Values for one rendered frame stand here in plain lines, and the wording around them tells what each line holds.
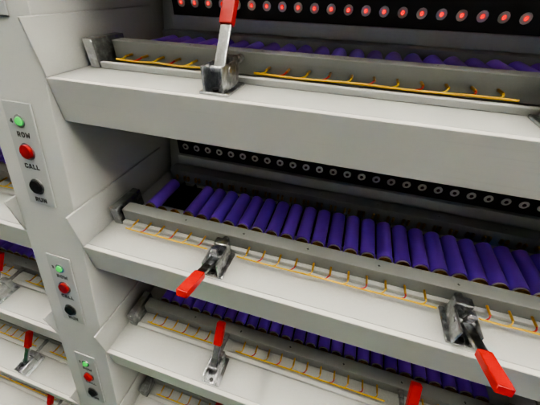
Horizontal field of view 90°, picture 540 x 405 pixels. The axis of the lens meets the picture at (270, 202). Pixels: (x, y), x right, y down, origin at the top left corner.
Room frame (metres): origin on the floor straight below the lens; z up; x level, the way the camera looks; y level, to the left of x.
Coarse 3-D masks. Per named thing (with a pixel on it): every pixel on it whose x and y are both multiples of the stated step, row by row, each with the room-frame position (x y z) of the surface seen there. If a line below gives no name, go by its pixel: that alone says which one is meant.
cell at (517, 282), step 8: (496, 248) 0.30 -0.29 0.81; (504, 248) 0.30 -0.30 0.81; (496, 256) 0.29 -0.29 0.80; (504, 256) 0.29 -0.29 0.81; (512, 256) 0.29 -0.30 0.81; (504, 264) 0.28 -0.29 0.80; (512, 264) 0.27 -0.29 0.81; (504, 272) 0.27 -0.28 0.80; (512, 272) 0.26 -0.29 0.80; (520, 272) 0.26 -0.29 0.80; (512, 280) 0.25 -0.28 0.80; (520, 280) 0.25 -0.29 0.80; (512, 288) 0.25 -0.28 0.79; (520, 288) 0.25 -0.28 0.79; (528, 288) 0.24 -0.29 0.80
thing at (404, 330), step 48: (144, 192) 0.40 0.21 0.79; (384, 192) 0.37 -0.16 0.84; (96, 240) 0.30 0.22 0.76; (144, 240) 0.30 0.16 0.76; (240, 288) 0.24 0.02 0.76; (288, 288) 0.24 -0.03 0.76; (336, 288) 0.25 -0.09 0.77; (336, 336) 0.22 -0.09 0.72; (384, 336) 0.20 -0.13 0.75; (432, 336) 0.20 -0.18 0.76; (528, 336) 0.21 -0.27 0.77; (528, 384) 0.17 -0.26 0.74
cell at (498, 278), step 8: (480, 248) 0.30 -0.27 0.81; (488, 248) 0.30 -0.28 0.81; (480, 256) 0.29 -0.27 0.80; (488, 256) 0.28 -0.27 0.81; (488, 264) 0.27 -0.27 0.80; (496, 264) 0.27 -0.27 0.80; (488, 272) 0.27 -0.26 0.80; (496, 272) 0.26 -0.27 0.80; (488, 280) 0.26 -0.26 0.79; (496, 280) 0.25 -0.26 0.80; (504, 280) 0.25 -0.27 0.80
